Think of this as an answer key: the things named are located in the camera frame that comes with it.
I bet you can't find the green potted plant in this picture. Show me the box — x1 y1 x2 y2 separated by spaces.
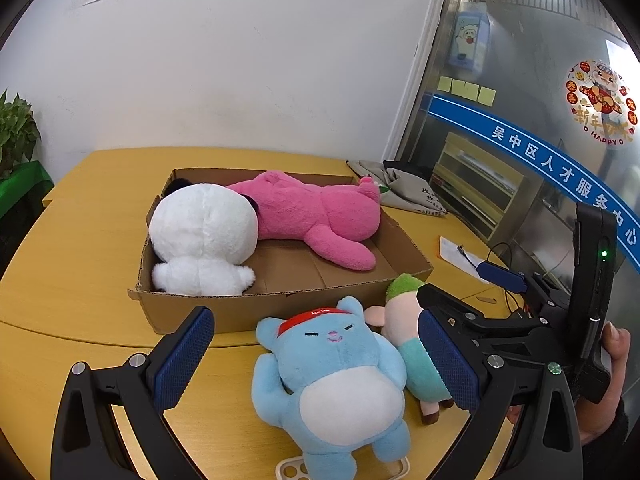
0 89 42 181

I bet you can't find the white plastic tray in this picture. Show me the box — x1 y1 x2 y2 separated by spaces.
275 455 411 480

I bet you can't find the green-haired pig plush toy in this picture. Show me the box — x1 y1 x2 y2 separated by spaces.
364 273 456 426

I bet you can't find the round festive window sticker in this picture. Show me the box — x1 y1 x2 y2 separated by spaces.
565 57 638 147

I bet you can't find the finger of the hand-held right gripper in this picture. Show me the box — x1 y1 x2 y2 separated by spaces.
416 282 577 366
477 261 572 317

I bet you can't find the cartoon sheep window poster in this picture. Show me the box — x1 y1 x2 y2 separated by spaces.
446 2 493 70

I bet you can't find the white paper sheet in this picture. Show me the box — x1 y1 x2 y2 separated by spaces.
438 235 493 286

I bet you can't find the grey cloth bag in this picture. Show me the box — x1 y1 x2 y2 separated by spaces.
346 159 448 217

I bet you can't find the black cable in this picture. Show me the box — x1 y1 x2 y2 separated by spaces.
456 241 531 313

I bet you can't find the pink bear plush toy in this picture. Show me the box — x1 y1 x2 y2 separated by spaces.
225 170 383 272

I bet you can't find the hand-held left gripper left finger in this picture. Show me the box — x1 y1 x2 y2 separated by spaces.
50 305 217 480

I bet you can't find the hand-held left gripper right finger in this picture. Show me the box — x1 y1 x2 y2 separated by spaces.
418 306 585 480

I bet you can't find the blue bear plush toy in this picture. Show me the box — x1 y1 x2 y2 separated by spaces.
251 296 412 480

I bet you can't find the person's right hand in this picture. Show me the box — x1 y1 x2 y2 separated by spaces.
575 321 632 436

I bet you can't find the brown cardboard box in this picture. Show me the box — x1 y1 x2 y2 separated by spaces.
127 167 434 335

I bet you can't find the white panda plush toy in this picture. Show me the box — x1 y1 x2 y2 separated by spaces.
148 178 259 297

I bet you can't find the beige cabinet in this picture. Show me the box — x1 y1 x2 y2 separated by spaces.
430 132 543 241

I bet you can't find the blue window banner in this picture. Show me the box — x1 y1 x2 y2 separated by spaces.
429 94 640 281

